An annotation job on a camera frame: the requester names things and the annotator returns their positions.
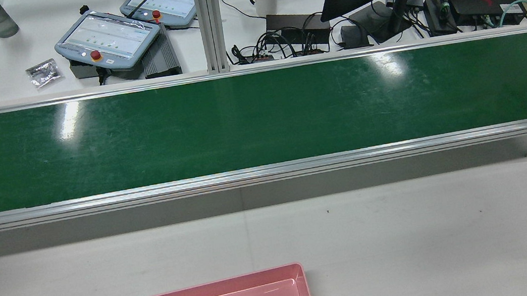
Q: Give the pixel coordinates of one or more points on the dark grey metal box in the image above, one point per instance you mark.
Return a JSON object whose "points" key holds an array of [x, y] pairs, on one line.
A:
{"points": [[80, 69]]}

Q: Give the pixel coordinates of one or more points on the green conveyor belt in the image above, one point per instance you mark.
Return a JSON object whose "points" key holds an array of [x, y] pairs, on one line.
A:
{"points": [[260, 123]]}

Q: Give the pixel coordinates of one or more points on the black flat hub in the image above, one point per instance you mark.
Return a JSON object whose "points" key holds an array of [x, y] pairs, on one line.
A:
{"points": [[288, 22]]}

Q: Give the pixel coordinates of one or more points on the small black adapter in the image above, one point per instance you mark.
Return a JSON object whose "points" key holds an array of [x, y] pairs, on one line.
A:
{"points": [[355, 36]]}

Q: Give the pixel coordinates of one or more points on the black monitor stand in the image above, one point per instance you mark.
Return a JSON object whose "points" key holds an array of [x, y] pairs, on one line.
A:
{"points": [[380, 25]]}

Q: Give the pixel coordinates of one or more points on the grey-blue robot teach pendant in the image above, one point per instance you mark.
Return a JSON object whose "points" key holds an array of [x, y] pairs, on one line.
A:
{"points": [[162, 1], [106, 36]]}

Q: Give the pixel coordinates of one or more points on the black power adapter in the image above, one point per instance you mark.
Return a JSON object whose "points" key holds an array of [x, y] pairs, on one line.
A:
{"points": [[437, 18]]}

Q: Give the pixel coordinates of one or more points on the small black plug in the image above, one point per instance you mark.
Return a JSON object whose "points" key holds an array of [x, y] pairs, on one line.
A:
{"points": [[84, 10]]}

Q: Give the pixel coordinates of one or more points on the clear bag of parts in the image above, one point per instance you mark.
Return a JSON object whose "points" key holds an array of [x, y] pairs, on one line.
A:
{"points": [[44, 74]]}

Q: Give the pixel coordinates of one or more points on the aluminium conveyor side rail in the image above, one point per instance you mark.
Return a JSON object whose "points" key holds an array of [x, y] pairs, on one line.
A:
{"points": [[266, 172], [133, 88]]}

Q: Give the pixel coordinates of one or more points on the vertical aluminium profile post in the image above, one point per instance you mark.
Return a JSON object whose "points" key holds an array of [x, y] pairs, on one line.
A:
{"points": [[209, 22]]}

